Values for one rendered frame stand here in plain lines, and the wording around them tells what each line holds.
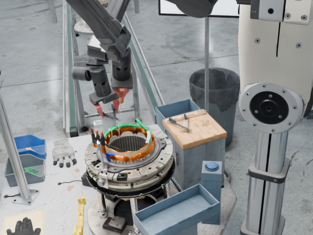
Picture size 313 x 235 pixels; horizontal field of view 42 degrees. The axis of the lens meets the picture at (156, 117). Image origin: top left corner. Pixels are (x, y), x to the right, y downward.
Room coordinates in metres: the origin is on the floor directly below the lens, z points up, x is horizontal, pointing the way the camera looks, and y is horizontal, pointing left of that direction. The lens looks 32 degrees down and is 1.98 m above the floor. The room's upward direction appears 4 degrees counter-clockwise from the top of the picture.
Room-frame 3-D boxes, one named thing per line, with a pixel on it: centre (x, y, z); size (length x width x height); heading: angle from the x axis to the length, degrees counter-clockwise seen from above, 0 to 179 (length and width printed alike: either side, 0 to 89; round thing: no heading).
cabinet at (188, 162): (1.38, -0.15, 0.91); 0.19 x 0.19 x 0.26; 20
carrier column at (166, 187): (1.21, -0.02, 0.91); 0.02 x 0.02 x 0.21
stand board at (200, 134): (1.38, -0.15, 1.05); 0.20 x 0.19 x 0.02; 20
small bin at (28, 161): (1.49, 0.61, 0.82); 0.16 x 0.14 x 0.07; 99
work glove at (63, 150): (1.64, 0.46, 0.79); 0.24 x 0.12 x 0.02; 9
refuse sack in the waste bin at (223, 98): (2.76, -0.46, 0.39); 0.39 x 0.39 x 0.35
